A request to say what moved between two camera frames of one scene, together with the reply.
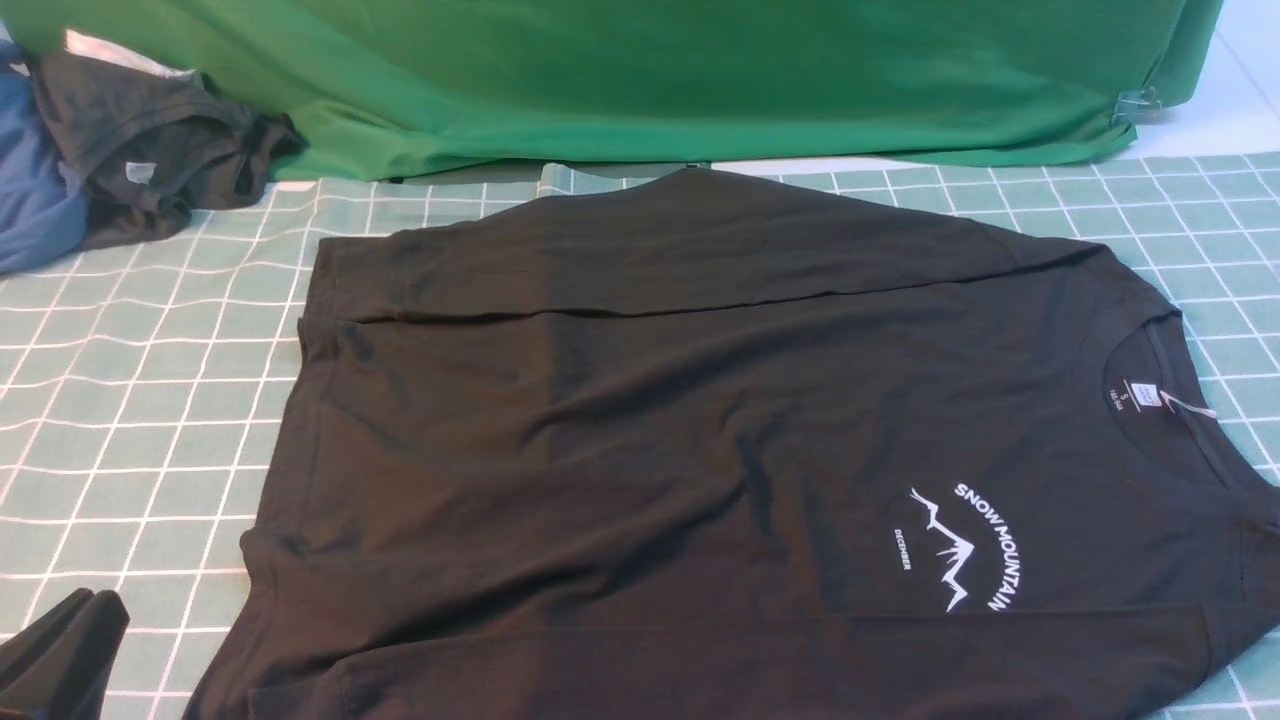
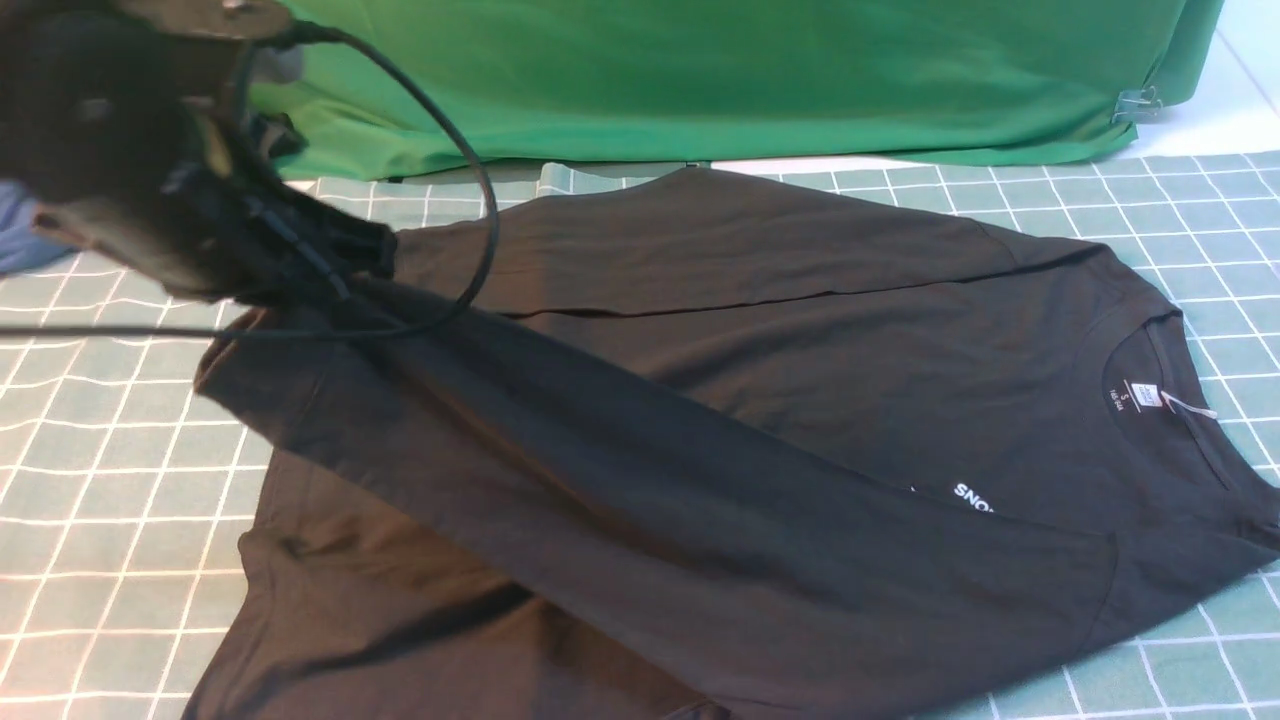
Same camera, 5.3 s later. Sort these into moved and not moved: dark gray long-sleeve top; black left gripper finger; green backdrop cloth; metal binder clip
Moved: black left gripper finger
Not moved: green backdrop cloth; dark gray long-sleeve top; metal binder clip
